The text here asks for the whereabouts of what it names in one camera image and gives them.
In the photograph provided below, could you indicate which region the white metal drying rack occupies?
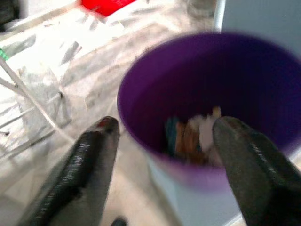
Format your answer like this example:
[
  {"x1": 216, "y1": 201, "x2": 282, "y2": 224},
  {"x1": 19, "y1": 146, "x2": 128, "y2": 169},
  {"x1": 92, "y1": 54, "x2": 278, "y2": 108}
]
[{"x1": 0, "y1": 55, "x2": 76, "y2": 156}]

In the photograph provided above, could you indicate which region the brown cardboard scrap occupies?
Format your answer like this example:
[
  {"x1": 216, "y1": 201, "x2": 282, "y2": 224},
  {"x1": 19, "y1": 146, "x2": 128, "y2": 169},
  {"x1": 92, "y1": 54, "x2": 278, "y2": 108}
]
[{"x1": 175, "y1": 121, "x2": 210, "y2": 167}]

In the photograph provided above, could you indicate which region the teal trash piece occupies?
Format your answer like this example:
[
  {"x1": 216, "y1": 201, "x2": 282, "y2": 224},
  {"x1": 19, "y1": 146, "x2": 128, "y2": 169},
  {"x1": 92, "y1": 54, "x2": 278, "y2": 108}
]
[{"x1": 164, "y1": 116, "x2": 179, "y2": 156}]

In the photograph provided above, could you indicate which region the black bulky object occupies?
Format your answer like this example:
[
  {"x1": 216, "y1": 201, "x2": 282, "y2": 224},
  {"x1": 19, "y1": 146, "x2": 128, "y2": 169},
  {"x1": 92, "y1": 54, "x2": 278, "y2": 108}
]
[{"x1": 0, "y1": 0, "x2": 21, "y2": 32}]

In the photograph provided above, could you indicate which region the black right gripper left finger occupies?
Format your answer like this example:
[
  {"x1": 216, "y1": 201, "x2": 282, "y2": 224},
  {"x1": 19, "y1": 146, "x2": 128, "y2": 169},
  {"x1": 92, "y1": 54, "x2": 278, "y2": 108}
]
[{"x1": 22, "y1": 116, "x2": 120, "y2": 226}]

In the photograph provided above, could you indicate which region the red plastic object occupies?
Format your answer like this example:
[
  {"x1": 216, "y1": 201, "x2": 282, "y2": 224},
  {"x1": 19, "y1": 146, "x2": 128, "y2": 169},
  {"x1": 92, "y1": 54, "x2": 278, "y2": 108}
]
[{"x1": 81, "y1": 0, "x2": 137, "y2": 17}]

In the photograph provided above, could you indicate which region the purple rubbish bin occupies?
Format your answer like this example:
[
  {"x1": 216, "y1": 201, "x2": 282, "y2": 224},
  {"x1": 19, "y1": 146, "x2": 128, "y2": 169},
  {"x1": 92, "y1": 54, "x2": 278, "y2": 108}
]
[{"x1": 117, "y1": 32, "x2": 301, "y2": 226}]

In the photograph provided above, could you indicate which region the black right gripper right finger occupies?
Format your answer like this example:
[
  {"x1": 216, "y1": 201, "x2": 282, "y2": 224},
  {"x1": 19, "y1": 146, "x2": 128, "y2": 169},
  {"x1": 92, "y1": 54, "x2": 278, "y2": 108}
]
[{"x1": 212, "y1": 116, "x2": 301, "y2": 226}]

